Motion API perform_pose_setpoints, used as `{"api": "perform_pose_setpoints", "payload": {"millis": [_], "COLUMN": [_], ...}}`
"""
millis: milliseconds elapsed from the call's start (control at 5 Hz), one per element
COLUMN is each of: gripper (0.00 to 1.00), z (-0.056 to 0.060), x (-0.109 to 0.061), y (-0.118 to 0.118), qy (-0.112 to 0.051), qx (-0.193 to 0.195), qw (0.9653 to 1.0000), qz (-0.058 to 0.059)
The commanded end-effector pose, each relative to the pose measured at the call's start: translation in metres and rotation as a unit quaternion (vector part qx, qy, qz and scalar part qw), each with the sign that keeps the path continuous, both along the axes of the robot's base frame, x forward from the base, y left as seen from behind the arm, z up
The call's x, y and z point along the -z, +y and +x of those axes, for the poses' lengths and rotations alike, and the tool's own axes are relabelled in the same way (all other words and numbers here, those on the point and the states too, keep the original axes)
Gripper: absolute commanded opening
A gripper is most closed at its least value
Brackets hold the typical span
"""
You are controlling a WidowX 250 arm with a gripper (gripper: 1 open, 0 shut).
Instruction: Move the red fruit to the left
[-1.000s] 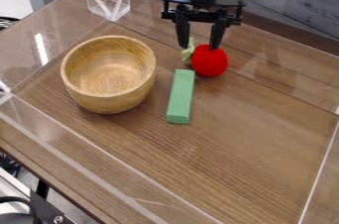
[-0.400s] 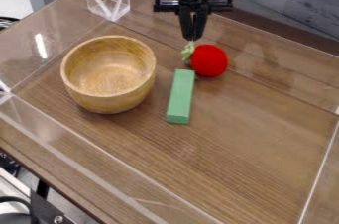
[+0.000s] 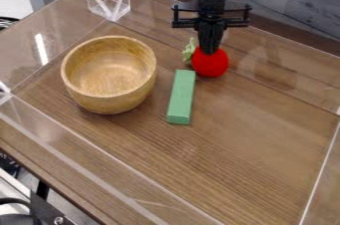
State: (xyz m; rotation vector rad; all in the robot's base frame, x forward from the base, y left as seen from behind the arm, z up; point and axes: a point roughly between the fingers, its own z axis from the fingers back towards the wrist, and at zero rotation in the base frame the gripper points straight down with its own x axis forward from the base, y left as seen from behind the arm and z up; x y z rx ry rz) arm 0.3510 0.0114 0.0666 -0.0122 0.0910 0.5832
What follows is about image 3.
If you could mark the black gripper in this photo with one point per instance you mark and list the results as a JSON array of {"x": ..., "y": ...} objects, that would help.
[{"x": 209, "y": 23}]

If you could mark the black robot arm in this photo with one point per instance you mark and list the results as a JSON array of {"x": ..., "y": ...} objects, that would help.
[{"x": 209, "y": 6}]

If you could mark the red knitted fruit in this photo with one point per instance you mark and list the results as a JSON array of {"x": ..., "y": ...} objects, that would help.
[{"x": 208, "y": 65}]

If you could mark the green rectangular block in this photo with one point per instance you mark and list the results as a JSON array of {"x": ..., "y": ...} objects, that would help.
[{"x": 180, "y": 98}]

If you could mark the wooden bowl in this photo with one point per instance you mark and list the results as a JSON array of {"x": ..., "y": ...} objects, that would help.
[{"x": 109, "y": 73}]

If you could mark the clear acrylic corner bracket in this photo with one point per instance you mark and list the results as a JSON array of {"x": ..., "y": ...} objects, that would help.
[{"x": 109, "y": 9}]

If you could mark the clear acrylic enclosure wall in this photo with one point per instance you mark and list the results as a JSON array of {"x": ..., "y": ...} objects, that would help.
[{"x": 255, "y": 161}]

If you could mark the black clamp with cable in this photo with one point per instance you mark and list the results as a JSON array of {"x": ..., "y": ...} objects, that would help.
[{"x": 37, "y": 216}]

